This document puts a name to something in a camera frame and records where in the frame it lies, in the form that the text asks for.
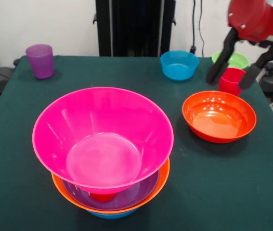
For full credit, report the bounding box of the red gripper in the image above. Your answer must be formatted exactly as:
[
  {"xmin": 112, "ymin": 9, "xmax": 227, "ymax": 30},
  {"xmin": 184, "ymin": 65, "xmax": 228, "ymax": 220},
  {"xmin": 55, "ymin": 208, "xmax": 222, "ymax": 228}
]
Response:
[{"xmin": 206, "ymin": 0, "xmax": 273, "ymax": 90}]

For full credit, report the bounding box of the crimson cup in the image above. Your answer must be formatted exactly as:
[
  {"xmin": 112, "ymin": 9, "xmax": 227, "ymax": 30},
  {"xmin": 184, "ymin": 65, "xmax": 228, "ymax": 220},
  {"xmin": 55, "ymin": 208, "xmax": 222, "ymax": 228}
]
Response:
[{"xmin": 218, "ymin": 67, "xmax": 247, "ymax": 97}]

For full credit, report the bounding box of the orange bowl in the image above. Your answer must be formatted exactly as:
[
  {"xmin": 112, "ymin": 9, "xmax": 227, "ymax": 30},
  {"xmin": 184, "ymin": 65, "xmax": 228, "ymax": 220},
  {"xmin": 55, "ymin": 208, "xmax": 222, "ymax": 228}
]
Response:
[{"xmin": 51, "ymin": 158, "xmax": 171, "ymax": 215}]

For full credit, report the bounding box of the pink bowl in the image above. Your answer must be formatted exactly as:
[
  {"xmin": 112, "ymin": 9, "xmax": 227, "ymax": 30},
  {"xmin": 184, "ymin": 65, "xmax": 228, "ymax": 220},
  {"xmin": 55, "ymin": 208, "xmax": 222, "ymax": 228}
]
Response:
[{"xmin": 32, "ymin": 87, "xmax": 175, "ymax": 194}]

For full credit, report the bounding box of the purple bowl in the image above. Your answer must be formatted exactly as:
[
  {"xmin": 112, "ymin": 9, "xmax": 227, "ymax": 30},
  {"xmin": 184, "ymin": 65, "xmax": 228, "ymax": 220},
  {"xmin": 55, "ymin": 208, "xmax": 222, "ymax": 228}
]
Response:
[{"xmin": 61, "ymin": 169, "xmax": 160, "ymax": 210}]

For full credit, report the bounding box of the red cup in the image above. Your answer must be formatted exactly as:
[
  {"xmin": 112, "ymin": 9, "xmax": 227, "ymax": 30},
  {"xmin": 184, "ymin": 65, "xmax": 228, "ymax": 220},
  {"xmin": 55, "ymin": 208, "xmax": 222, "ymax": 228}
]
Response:
[{"xmin": 90, "ymin": 192, "xmax": 117, "ymax": 203}]

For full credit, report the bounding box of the large blue bowl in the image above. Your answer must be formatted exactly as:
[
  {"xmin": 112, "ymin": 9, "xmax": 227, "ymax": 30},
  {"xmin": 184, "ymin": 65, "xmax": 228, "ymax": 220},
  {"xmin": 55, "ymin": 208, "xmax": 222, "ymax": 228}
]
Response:
[{"xmin": 87, "ymin": 207, "xmax": 139, "ymax": 219}]

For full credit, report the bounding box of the red-orange bowl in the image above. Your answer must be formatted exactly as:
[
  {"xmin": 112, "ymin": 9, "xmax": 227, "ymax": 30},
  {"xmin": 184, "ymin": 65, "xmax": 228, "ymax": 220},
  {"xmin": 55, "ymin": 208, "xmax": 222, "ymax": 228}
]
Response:
[{"xmin": 182, "ymin": 90, "xmax": 258, "ymax": 144}]

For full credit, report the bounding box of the small blue bowl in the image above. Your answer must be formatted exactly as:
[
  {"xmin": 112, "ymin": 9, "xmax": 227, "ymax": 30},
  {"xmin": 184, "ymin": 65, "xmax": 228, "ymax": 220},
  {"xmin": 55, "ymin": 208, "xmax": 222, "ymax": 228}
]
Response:
[{"xmin": 160, "ymin": 50, "xmax": 200, "ymax": 81}]

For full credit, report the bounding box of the purple cup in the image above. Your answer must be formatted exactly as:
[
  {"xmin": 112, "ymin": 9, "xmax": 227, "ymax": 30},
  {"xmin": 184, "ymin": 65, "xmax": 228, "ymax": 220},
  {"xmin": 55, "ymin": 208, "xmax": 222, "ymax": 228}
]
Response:
[{"xmin": 25, "ymin": 44, "xmax": 54, "ymax": 79}]

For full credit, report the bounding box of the dark green tablecloth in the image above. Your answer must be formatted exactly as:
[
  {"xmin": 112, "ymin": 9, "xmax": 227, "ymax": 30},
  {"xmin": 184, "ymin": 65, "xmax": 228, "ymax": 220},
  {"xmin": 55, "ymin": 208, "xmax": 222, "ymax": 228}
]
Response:
[{"xmin": 0, "ymin": 55, "xmax": 273, "ymax": 231}]

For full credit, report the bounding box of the black wall cable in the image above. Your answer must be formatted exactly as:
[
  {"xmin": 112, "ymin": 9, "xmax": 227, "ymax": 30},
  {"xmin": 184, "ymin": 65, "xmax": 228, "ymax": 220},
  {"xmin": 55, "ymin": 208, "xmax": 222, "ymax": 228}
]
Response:
[
  {"xmin": 190, "ymin": 0, "xmax": 198, "ymax": 55},
  {"xmin": 198, "ymin": 0, "xmax": 206, "ymax": 58}
]

